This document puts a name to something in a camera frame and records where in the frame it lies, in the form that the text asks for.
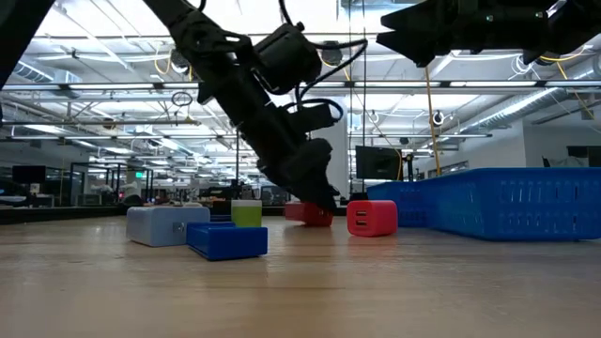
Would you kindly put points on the pink USB charger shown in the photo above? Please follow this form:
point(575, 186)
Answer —
point(380, 218)

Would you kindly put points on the bright blue digital clock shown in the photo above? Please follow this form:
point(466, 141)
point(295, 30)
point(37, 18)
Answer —
point(230, 244)

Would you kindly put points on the black cage frames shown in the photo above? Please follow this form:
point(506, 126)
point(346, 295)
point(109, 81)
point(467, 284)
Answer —
point(117, 183)

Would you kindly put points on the black flat screen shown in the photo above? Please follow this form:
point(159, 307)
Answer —
point(584, 156)

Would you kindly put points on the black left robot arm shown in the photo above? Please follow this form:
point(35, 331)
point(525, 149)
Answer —
point(188, 28)

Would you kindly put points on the light blue large charger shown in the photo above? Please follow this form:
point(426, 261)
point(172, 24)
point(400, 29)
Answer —
point(159, 225)

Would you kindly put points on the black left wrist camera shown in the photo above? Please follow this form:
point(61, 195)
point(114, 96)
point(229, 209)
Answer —
point(286, 58)

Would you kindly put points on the black robot station frame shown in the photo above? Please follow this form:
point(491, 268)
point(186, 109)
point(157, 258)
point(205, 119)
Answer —
point(237, 159)

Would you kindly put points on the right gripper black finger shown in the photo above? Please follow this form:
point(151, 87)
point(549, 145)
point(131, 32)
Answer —
point(422, 19)
point(418, 47)

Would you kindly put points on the blue plastic slotted basket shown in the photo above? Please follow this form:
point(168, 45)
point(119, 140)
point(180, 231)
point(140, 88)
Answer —
point(399, 206)
point(516, 206)

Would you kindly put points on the white square column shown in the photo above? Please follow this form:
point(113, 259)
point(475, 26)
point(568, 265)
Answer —
point(340, 159)

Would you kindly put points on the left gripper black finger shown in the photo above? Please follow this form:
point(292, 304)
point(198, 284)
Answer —
point(272, 171)
point(310, 173)

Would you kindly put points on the red charger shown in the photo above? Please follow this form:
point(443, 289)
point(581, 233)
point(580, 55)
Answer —
point(300, 215)

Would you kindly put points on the silver ventilation duct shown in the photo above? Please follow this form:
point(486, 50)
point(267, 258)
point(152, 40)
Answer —
point(540, 101)

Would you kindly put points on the black computer monitor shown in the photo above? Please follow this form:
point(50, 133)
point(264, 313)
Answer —
point(378, 163)

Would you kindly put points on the green and white charger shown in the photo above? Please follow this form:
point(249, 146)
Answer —
point(246, 216)

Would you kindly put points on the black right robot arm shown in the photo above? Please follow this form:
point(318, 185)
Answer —
point(577, 23)

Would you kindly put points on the small dark monitor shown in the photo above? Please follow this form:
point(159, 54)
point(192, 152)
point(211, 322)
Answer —
point(28, 173)

